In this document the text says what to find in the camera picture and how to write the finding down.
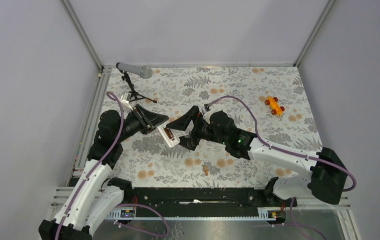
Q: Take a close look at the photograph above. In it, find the floral patterned mat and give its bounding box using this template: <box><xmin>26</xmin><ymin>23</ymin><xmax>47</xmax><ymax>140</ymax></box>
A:
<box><xmin>110</xmin><ymin>67</ymin><xmax>322</xmax><ymax>188</ymax></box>

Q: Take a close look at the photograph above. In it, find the grey microphone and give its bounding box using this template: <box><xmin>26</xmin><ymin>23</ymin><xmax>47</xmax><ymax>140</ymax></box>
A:
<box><xmin>116</xmin><ymin>62</ymin><xmax>154</xmax><ymax>79</ymax></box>

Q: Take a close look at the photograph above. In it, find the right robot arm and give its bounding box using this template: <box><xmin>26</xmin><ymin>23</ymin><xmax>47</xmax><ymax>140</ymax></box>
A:
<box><xmin>166</xmin><ymin>106</ymin><xmax>348</xmax><ymax>206</ymax></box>

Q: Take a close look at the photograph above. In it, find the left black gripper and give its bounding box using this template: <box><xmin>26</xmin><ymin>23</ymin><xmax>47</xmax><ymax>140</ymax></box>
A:
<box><xmin>116</xmin><ymin>103</ymin><xmax>169</xmax><ymax>143</ymax></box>

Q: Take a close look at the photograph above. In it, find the white remote control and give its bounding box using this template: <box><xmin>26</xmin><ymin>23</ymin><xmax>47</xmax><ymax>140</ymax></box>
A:
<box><xmin>157</xmin><ymin>125</ymin><xmax>180</xmax><ymax>148</ymax></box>

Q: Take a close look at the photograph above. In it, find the orange toy car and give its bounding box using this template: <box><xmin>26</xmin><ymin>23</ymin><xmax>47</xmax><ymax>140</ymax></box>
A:
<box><xmin>265</xmin><ymin>96</ymin><xmax>285</xmax><ymax>116</ymax></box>

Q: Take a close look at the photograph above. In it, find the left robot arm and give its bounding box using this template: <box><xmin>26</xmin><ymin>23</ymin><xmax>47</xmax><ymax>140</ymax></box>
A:
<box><xmin>39</xmin><ymin>104</ymin><xmax>169</xmax><ymax>240</ymax></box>

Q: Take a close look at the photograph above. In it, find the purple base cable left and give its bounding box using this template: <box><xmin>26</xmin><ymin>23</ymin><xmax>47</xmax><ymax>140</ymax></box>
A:
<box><xmin>113</xmin><ymin>202</ymin><xmax>171</xmax><ymax>238</ymax></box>

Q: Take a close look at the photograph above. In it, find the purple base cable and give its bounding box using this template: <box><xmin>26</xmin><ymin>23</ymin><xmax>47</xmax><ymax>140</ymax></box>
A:
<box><xmin>271</xmin><ymin>197</ymin><xmax>326</xmax><ymax>240</ymax></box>
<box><xmin>113</xmin><ymin>202</ymin><xmax>171</xmax><ymax>238</ymax></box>

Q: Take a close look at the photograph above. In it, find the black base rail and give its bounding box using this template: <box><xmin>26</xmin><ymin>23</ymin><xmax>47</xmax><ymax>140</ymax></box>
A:
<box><xmin>122</xmin><ymin>187</ymin><xmax>297</xmax><ymax>218</ymax></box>

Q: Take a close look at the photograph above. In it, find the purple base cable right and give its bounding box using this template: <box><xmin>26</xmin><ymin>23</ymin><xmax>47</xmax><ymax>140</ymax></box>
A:
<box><xmin>271</xmin><ymin>197</ymin><xmax>326</xmax><ymax>240</ymax></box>

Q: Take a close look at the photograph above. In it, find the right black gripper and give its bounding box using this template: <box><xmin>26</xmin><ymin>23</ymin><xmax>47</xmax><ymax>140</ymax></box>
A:
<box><xmin>166</xmin><ymin>105</ymin><xmax>228</xmax><ymax>151</ymax></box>

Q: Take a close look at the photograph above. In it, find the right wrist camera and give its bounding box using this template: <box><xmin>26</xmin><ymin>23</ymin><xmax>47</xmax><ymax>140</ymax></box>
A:
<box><xmin>202</xmin><ymin>104</ymin><xmax>214</xmax><ymax>122</ymax></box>

